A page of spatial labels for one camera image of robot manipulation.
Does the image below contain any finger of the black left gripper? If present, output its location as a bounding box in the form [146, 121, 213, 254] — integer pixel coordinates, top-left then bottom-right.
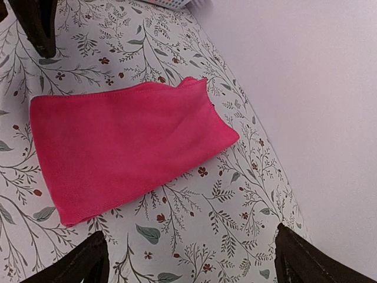
[8, 0, 58, 58]

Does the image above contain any pink towel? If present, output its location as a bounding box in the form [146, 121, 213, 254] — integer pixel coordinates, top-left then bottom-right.
[29, 77, 239, 227]

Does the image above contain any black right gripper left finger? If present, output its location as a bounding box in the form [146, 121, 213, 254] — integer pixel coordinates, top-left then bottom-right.
[24, 231, 110, 283]

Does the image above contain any floral tablecloth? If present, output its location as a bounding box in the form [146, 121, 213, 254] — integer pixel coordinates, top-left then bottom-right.
[1, 1, 309, 282]

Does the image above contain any white plastic basket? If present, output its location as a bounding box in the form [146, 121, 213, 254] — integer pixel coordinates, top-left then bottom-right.
[138, 0, 213, 11]

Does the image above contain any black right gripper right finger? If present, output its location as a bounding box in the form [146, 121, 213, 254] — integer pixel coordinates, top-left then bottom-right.
[275, 223, 376, 283]

